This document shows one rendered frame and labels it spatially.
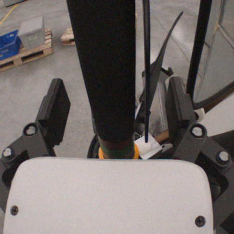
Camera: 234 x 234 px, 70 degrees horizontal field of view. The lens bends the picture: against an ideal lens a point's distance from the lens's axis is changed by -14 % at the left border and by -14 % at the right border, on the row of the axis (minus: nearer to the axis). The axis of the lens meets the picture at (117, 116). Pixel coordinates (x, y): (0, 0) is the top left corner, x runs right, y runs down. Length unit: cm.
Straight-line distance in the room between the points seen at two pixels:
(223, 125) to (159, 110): 20
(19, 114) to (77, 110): 74
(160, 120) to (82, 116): 156
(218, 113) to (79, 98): 185
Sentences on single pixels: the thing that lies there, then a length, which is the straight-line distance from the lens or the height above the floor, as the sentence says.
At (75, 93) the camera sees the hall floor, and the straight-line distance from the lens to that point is 231.
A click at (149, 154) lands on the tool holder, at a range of 24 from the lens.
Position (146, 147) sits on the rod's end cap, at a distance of 24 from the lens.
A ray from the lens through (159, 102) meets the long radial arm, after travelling 59.
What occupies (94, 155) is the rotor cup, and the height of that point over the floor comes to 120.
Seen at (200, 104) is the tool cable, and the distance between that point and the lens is 27.
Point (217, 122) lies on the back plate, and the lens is 57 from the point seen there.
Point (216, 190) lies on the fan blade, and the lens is 23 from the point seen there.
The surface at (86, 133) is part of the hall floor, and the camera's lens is 192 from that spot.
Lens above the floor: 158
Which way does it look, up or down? 52 degrees down
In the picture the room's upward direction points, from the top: 5 degrees counter-clockwise
